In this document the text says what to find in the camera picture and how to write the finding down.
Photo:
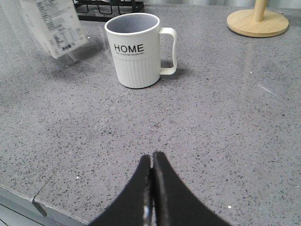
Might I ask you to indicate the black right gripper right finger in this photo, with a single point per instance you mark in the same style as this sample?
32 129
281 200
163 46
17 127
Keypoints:
175 204

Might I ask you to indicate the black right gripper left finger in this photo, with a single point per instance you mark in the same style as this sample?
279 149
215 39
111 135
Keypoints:
132 207

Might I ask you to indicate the whole milk carton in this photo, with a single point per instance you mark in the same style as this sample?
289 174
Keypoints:
54 24

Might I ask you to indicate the white HOME mug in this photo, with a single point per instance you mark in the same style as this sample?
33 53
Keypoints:
134 41

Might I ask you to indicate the wooden mug tree stand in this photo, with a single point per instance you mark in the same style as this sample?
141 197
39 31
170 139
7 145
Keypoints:
257 22

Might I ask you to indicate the black wire mug rack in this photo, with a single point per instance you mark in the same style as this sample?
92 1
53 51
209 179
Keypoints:
104 10

